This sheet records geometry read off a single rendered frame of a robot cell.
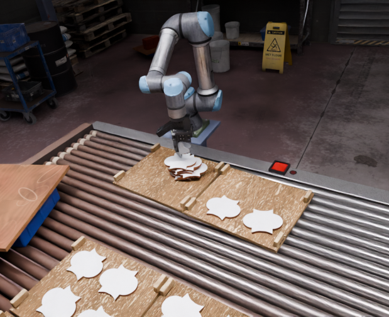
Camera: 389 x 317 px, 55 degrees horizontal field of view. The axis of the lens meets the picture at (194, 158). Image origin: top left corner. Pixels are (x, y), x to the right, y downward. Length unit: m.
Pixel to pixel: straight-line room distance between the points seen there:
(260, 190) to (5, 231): 1.01
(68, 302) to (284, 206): 0.86
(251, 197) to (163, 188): 0.39
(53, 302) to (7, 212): 0.46
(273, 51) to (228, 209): 3.79
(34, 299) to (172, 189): 0.68
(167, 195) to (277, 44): 3.72
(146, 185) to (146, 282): 0.53
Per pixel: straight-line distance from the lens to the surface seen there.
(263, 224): 1.43
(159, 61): 1.71
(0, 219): 1.65
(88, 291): 1.37
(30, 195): 1.70
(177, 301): 1.25
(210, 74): 1.97
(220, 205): 1.52
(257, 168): 1.76
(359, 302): 1.30
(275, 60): 5.11
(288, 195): 1.58
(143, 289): 1.31
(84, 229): 1.62
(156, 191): 1.66
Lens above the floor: 1.96
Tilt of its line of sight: 34 degrees down
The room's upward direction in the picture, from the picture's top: 8 degrees counter-clockwise
